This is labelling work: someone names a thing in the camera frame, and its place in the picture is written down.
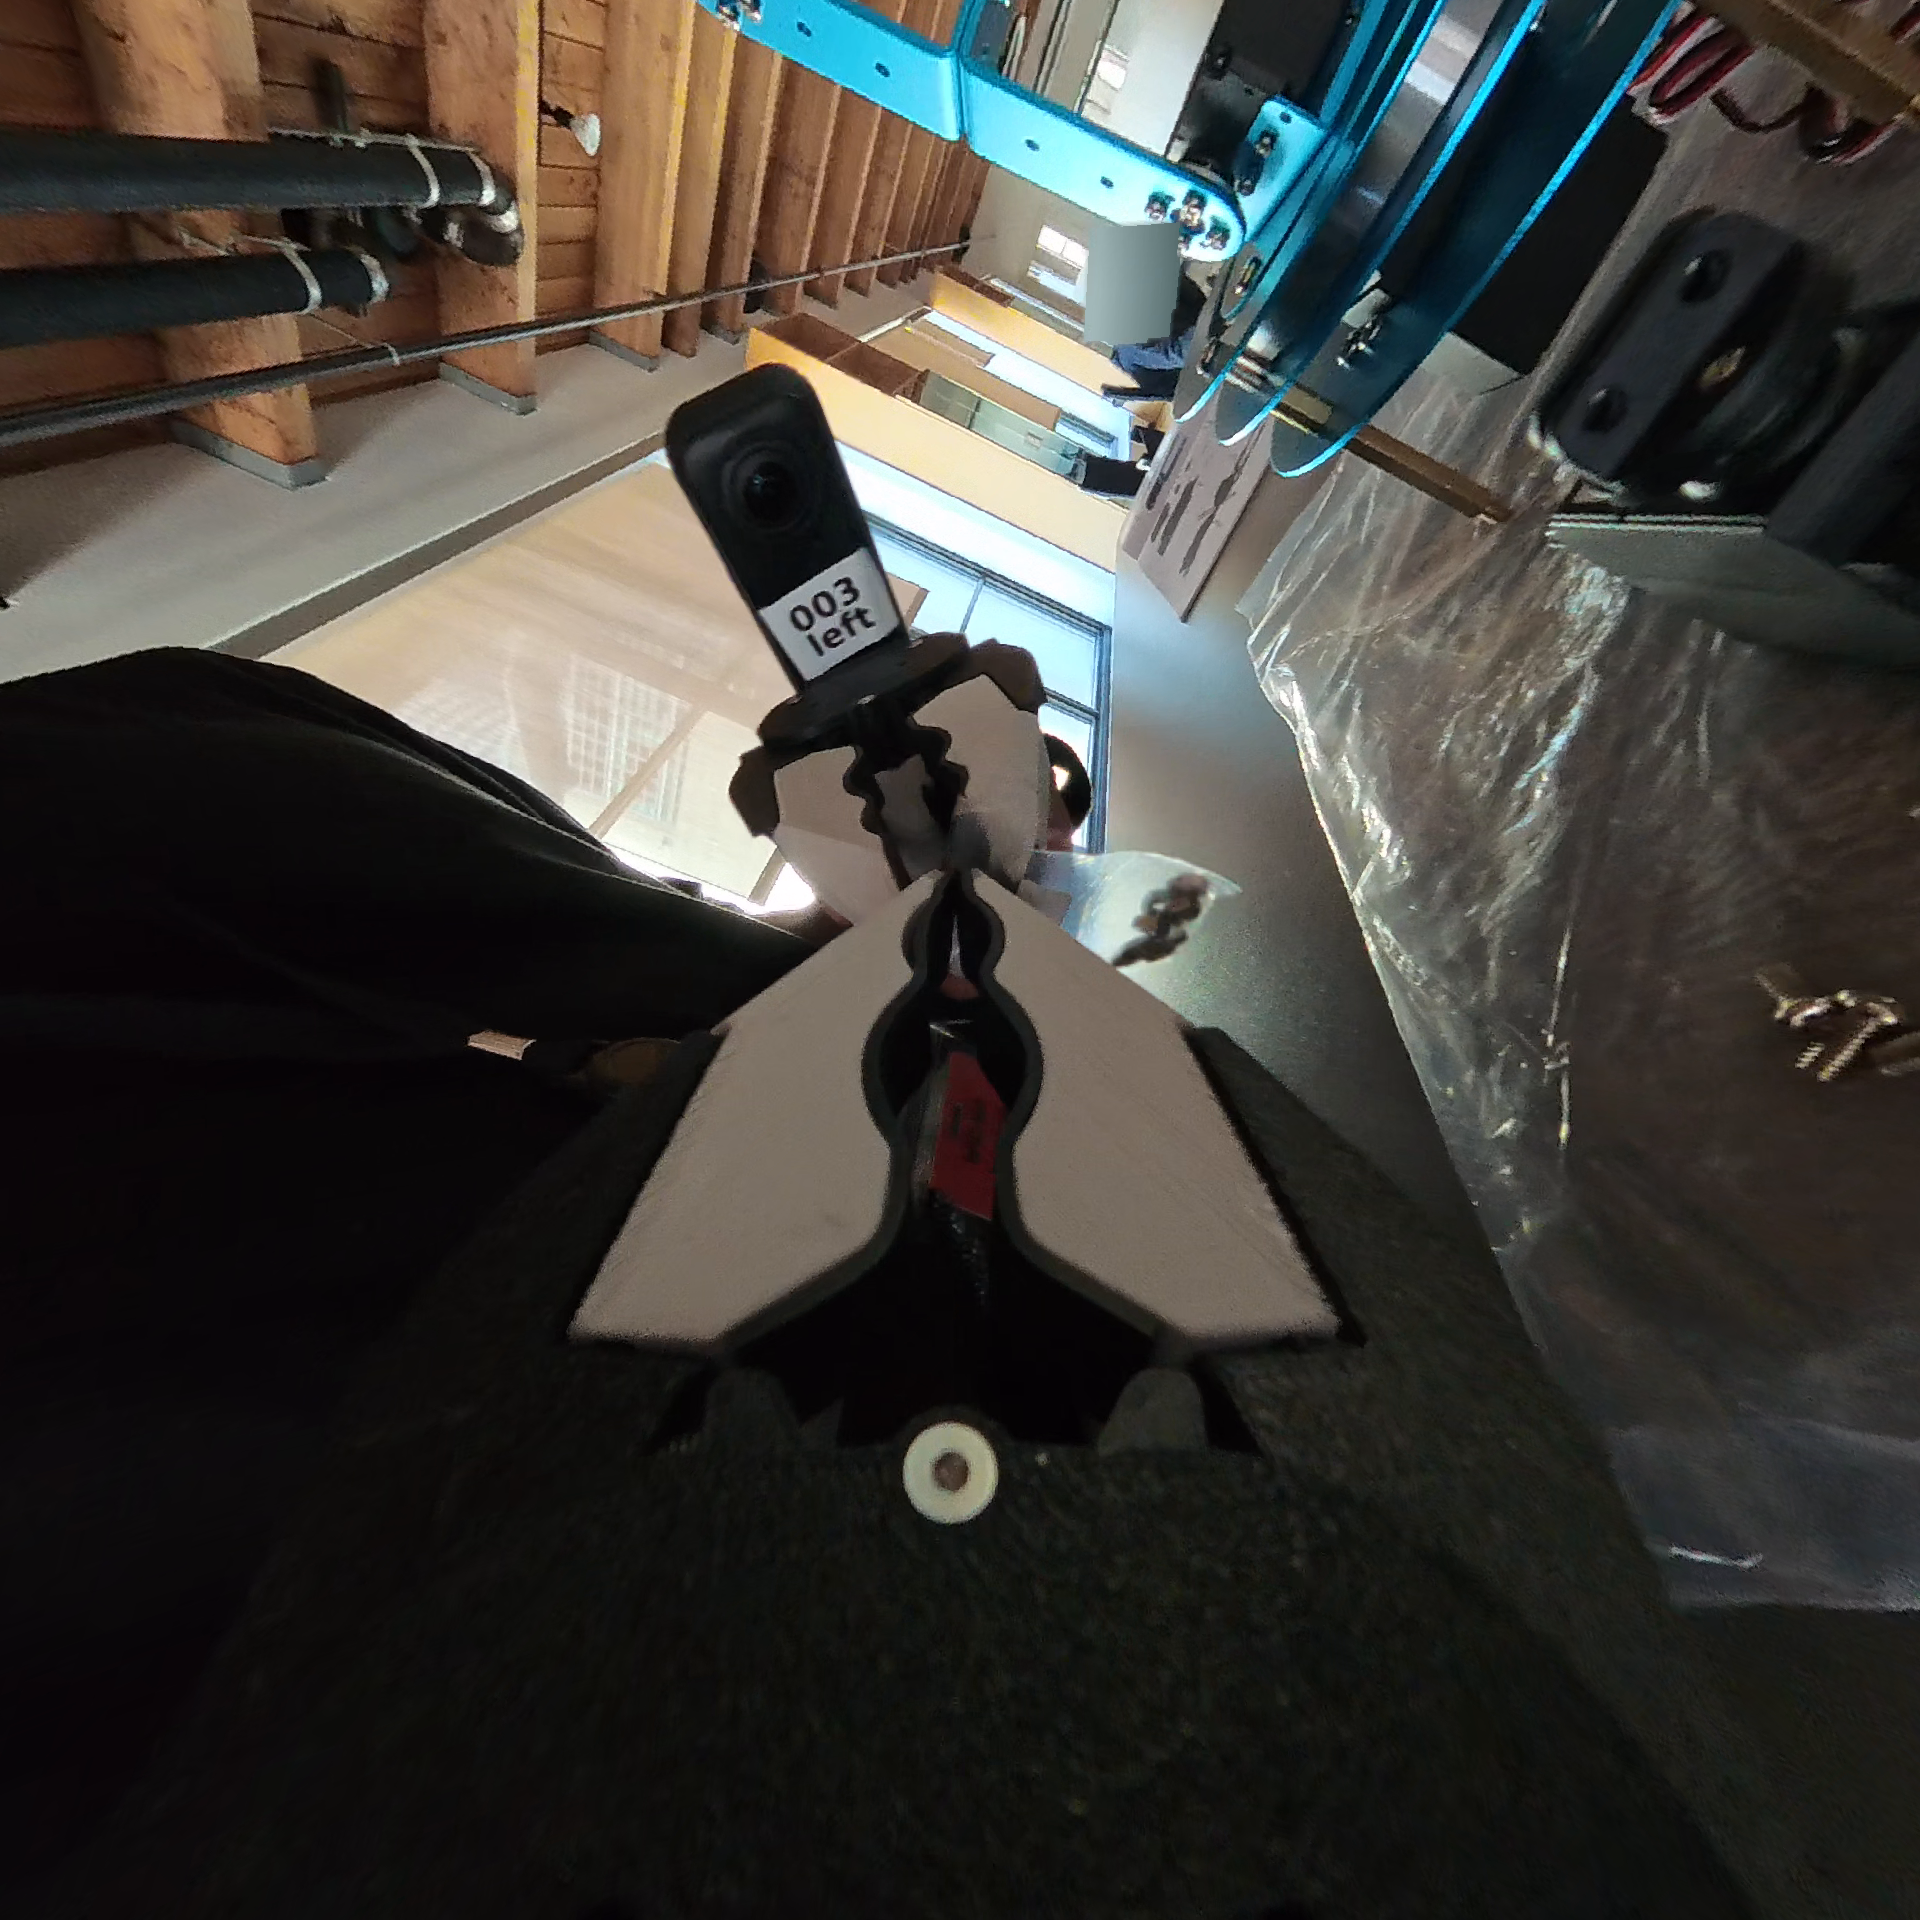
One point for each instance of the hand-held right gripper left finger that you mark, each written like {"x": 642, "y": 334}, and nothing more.
{"x": 750, "y": 1184}

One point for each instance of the large glass window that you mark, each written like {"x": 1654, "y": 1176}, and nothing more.
{"x": 961, "y": 630}

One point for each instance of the black servo motor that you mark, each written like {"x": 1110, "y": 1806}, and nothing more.
{"x": 1724, "y": 360}

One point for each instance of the ceiling spotlight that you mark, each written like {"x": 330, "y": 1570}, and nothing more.
{"x": 573, "y": 133}

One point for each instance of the person's left hand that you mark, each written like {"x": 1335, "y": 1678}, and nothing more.
{"x": 1068, "y": 832}

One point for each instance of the loose silver screws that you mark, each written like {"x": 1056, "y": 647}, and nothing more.
{"x": 1839, "y": 1029}

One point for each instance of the blue toy robot arm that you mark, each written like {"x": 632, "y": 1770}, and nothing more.
{"x": 1350, "y": 224}

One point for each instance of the person's black clothing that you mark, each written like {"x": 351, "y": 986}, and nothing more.
{"x": 225, "y": 1201}

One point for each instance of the large clear plastic bag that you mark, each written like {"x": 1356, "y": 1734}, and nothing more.
{"x": 1500, "y": 1050}

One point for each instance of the assembly instruction manual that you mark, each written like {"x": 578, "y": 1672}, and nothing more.
{"x": 1185, "y": 525}

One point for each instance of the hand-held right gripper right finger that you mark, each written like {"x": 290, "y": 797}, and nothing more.
{"x": 1170, "y": 1184}

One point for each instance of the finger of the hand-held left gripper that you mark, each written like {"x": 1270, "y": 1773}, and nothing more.
{"x": 825, "y": 810}
{"x": 998, "y": 781}

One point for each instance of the thin metal ceiling rail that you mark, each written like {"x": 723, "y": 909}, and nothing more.
{"x": 601, "y": 312}

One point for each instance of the black ceiling pipe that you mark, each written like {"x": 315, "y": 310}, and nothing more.
{"x": 180, "y": 284}
{"x": 225, "y": 173}

